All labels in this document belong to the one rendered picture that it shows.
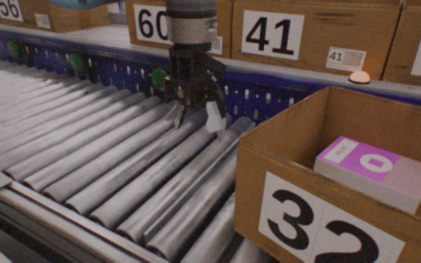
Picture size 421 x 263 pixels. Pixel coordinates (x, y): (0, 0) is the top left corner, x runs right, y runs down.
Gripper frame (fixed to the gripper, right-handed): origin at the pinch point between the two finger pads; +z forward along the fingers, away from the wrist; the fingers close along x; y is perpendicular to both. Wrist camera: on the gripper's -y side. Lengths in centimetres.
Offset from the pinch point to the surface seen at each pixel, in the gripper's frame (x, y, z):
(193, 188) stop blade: 5.1, 11.1, 6.3
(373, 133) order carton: 33.1, -8.1, -4.8
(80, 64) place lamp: -65, -21, 0
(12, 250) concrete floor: -93, 12, 80
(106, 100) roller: -42.6, -11.5, 5.6
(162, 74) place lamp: -26.5, -21.1, -2.9
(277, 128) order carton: 19.4, 7.5, -9.3
